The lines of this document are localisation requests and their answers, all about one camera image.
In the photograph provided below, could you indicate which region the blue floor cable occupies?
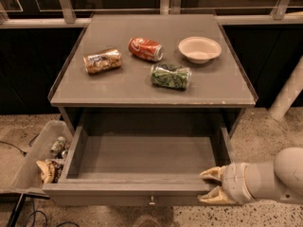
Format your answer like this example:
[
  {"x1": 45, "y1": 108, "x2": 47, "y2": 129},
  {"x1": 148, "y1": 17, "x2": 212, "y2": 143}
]
[{"x1": 23, "y1": 197, "x2": 81, "y2": 227}]

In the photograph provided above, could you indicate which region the grey drawer cabinet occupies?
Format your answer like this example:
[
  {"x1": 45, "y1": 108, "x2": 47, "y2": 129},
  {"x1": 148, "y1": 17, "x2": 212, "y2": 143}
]
[{"x1": 49, "y1": 14, "x2": 258, "y2": 131}]

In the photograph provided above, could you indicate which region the tan crumpled paper bag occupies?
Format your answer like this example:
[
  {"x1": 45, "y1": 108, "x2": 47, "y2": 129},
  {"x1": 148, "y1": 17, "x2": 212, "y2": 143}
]
[{"x1": 36, "y1": 161, "x2": 56, "y2": 183}]

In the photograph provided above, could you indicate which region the grey top drawer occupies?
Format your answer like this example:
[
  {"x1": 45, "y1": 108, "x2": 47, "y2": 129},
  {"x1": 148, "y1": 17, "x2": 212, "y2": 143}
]
[{"x1": 43, "y1": 127, "x2": 234, "y2": 206}]

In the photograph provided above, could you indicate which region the clear plastic bin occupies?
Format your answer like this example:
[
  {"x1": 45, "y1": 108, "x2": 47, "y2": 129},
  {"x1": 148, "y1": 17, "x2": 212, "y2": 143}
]
[{"x1": 1, "y1": 120, "x2": 73, "y2": 196}]

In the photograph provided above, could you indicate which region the black bar on floor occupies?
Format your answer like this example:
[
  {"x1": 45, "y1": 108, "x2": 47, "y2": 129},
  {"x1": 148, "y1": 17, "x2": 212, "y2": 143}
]
[{"x1": 7, "y1": 193, "x2": 27, "y2": 227}]

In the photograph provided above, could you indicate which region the small can in bin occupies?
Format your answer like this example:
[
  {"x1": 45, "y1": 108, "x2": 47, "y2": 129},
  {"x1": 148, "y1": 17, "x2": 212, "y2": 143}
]
[{"x1": 50, "y1": 136, "x2": 66, "y2": 155}]

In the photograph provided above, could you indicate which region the metal railing frame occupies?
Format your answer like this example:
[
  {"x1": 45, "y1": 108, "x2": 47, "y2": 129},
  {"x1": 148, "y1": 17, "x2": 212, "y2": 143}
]
[{"x1": 0, "y1": 0, "x2": 303, "y2": 28}]

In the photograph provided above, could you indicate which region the gold crushed can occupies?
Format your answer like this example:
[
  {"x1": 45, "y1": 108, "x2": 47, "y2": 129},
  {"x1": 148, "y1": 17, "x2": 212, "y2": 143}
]
[{"x1": 83, "y1": 48, "x2": 122, "y2": 75}]

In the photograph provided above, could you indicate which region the white paper bowl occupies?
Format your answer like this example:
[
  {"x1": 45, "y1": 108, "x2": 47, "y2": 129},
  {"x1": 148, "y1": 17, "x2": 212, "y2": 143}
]
[{"x1": 178, "y1": 37, "x2": 222, "y2": 64}]

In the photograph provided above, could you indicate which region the green patterned can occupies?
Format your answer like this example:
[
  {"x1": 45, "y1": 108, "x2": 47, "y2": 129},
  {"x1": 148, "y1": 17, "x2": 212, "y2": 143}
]
[{"x1": 151, "y1": 63, "x2": 191, "y2": 90}]

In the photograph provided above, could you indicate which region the red soda can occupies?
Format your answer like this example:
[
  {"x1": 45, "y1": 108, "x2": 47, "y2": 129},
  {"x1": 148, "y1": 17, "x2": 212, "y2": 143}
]
[{"x1": 128, "y1": 37, "x2": 164, "y2": 62}]

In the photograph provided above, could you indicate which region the black floor cable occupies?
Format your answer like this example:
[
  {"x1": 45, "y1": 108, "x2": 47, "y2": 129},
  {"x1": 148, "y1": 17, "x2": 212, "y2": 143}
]
[{"x1": 0, "y1": 132, "x2": 41, "y2": 157}]

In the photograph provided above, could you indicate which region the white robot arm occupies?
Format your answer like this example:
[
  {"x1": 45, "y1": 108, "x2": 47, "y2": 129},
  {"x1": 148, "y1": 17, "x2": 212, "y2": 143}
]
[{"x1": 197, "y1": 147, "x2": 303, "y2": 205}]

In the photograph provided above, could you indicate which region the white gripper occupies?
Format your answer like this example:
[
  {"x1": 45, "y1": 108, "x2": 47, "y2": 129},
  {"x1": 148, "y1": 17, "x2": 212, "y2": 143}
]
[{"x1": 197, "y1": 163, "x2": 256, "y2": 204}]

